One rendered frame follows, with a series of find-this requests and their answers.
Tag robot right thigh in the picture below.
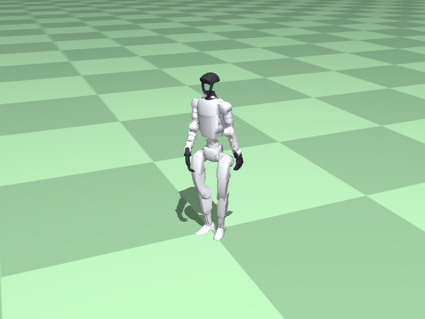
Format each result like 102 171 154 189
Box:
191 150 213 198

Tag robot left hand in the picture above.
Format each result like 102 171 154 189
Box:
234 152 243 171

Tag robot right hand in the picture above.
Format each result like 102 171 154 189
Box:
184 148 195 172

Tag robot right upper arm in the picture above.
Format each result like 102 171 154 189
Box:
189 98 200 132

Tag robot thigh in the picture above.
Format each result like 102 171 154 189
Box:
216 152 234 200
191 150 213 198

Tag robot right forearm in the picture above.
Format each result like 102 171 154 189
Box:
184 129 197 153

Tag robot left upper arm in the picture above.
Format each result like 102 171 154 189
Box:
217 101 234 137

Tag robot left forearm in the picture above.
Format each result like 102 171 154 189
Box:
228 128 242 156

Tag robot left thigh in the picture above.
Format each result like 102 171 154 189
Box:
216 152 234 200

